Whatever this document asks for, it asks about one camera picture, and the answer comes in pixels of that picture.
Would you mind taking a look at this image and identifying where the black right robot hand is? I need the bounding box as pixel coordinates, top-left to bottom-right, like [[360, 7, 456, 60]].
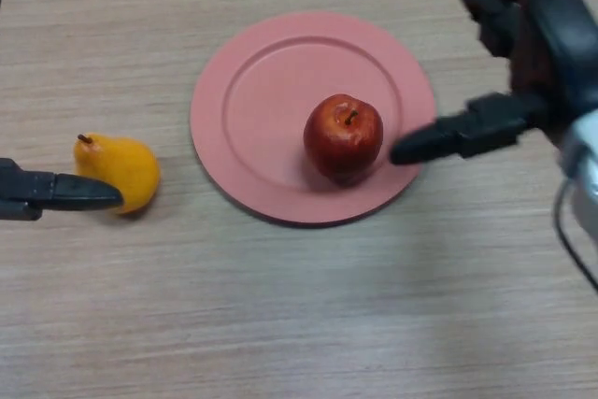
[[390, 0, 598, 166]]

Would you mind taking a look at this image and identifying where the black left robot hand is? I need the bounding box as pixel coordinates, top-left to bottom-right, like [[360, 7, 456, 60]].
[[0, 158, 125, 221]]

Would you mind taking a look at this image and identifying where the red apple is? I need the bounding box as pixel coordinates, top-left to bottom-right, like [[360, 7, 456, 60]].
[[303, 93, 384, 187]]

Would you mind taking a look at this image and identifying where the pink round plate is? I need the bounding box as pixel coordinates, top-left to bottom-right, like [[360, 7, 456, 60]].
[[190, 10, 436, 228]]

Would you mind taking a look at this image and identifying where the yellow orange pear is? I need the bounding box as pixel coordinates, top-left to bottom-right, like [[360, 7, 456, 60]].
[[73, 133, 162, 216]]

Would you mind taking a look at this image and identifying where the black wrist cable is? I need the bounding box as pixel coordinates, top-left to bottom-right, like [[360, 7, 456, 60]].
[[552, 174, 598, 291]]

